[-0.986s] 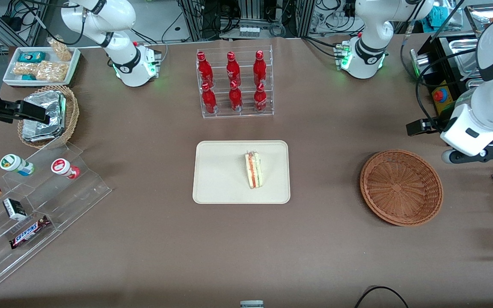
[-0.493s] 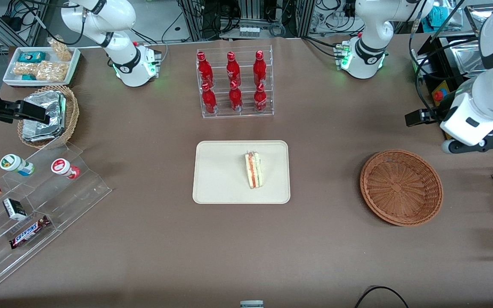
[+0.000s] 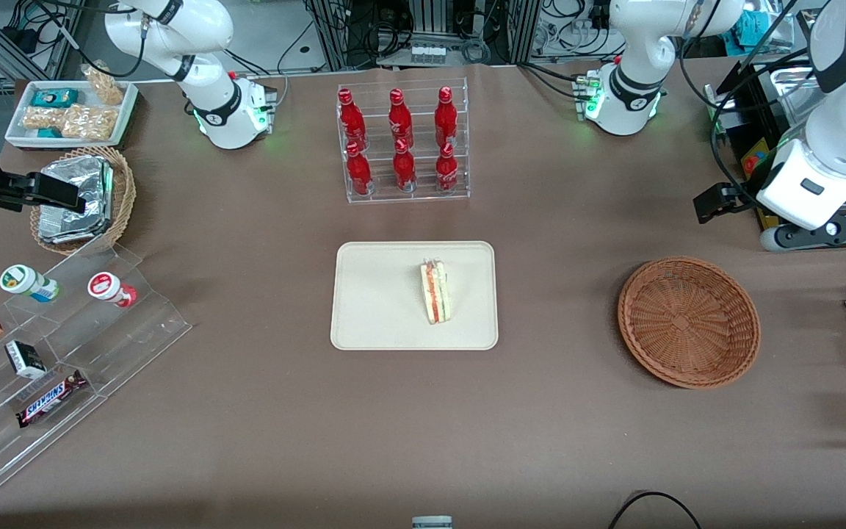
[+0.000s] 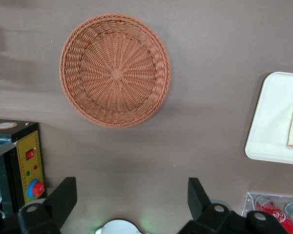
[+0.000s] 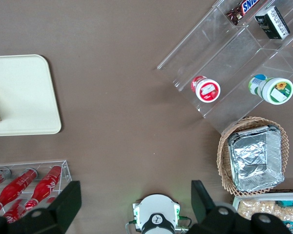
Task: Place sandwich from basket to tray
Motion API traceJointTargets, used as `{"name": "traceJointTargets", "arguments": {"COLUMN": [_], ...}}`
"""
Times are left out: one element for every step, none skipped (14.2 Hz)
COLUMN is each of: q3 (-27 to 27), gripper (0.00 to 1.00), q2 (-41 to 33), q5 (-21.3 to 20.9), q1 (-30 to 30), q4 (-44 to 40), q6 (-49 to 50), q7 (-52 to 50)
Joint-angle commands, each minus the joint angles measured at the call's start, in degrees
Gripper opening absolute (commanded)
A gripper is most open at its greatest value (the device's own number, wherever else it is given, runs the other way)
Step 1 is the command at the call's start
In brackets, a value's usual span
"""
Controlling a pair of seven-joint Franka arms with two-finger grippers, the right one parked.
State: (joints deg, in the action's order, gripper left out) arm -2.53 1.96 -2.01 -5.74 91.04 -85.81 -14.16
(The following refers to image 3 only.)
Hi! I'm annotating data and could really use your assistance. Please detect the foil wrapped packet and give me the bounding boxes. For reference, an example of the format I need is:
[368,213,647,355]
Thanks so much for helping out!
[40,156,114,215]
[37,206,109,245]

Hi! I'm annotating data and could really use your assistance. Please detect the clear acrylic step shelf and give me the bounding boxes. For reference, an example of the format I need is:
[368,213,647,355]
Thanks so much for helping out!
[0,242,193,500]

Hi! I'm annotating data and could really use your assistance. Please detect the brown table cover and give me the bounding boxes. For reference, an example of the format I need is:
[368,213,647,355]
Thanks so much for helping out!
[0,62,846,529]

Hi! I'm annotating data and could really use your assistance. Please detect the clear bag of puffed snacks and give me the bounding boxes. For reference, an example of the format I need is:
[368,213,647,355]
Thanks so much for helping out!
[21,105,64,132]
[62,103,119,142]
[82,62,124,106]

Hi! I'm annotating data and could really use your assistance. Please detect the small black white box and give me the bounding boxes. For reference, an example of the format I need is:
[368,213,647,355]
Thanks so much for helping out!
[4,340,47,380]

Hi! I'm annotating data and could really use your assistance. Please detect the triangular sandwich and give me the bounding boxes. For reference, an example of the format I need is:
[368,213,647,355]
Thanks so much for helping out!
[420,257,452,325]

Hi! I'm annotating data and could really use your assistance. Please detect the clear acrylic bottle rack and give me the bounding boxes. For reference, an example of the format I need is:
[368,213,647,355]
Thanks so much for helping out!
[336,77,471,205]

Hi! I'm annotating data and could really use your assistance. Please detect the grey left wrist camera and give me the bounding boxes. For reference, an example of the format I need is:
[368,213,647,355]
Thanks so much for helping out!
[760,213,846,253]

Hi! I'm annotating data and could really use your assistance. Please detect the teal cloth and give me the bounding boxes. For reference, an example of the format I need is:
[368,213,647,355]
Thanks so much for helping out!
[717,11,762,46]

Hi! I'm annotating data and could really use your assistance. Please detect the green lid yogurt bottle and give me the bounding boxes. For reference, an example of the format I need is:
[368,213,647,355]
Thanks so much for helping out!
[0,264,61,303]

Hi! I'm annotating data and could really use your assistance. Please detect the black cable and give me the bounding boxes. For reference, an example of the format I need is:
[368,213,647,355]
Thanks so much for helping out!
[607,491,701,529]

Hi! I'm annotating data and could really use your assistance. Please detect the yellow emergency stop box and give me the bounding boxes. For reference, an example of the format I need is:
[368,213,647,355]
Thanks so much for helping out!
[740,138,787,232]

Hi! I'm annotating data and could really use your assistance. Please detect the round brown wicker basket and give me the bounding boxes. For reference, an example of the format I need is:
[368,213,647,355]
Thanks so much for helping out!
[618,256,762,389]

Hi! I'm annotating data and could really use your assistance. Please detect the beige rectangular tray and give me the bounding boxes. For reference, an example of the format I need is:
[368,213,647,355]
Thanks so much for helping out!
[330,241,499,351]

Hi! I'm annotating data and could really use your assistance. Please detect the white rectangular snack tray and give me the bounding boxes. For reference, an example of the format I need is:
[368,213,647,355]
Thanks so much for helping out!
[4,79,139,150]

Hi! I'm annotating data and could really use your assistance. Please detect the shiny steel tray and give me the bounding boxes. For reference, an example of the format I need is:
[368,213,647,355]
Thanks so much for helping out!
[757,66,828,126]

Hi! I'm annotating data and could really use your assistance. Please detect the red lid yogurt bottle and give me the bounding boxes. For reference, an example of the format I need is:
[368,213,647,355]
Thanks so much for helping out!
[87,272,138,309]

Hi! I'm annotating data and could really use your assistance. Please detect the Snickers chocolate bar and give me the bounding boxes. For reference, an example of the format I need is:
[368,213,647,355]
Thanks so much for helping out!
[15,370,89,429]

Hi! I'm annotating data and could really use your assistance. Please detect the light tan wicker basket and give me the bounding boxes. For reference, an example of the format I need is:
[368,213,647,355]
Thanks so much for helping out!
[30,145,137,256]

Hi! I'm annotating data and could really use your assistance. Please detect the red cola bottle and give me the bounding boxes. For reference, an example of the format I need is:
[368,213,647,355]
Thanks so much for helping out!
[338,88,367,150]
[393,139,417,193]
[346,142,374,196]
[435,142,460,195]
[388,88,415,148]
[435,86,459,148]

